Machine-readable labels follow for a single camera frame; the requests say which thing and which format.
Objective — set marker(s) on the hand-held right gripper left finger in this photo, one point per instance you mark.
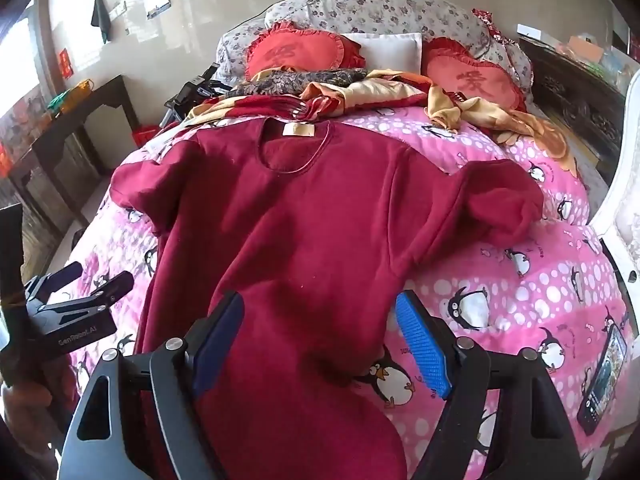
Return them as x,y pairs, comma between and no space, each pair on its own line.
220,340

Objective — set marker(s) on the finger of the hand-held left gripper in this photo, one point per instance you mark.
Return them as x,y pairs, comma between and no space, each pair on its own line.
100,287
65,272

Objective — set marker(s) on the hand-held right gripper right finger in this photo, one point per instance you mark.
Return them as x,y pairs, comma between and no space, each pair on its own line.
422,345

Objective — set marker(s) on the dark red sweater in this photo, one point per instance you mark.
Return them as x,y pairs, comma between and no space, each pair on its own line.
310,220

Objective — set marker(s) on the pink penguin blanket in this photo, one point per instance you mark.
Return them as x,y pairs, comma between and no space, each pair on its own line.
525,290

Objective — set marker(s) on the red basket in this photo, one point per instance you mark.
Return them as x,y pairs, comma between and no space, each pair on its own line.
145,136

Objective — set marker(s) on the dark wooden table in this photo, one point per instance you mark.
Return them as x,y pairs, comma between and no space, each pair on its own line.
95,105

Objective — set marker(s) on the yellow green bundle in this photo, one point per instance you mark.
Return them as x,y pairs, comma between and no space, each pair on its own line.
75,92

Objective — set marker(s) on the black smartphone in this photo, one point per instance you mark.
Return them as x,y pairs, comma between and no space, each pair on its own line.
602,380

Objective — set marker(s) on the black tripod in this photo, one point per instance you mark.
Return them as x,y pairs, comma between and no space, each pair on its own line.
187,92

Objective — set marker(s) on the orange patterned cloth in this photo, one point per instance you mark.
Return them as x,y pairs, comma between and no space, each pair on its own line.
380,92

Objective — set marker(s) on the dark hanging cloth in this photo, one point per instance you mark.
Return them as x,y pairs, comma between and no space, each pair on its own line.
101,17

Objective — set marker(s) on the dark patterned cloth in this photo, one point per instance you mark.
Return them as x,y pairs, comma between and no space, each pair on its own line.
300,82

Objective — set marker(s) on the red heart pillow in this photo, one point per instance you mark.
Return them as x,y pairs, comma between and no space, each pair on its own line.
295,50
470,77

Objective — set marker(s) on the dark carved wooden cabinet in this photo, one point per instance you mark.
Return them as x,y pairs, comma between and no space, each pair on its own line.
575,95

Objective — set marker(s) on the white pillow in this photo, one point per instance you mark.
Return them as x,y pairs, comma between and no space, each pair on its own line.
387,50

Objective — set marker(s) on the red patterned cloth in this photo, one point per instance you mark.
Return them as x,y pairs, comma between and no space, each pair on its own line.
492,25

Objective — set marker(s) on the orange box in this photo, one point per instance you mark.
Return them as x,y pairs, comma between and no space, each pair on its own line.
585,49

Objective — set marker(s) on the red wall sticker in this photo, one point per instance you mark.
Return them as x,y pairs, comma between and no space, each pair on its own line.
65,64

